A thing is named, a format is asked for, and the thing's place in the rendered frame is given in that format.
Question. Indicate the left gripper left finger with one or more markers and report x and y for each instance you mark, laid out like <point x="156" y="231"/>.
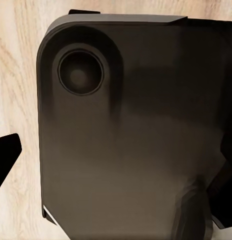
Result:
<point x="10" y="150"/>

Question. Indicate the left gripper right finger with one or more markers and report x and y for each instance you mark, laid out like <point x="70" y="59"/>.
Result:
<point x="226" y="147"/>

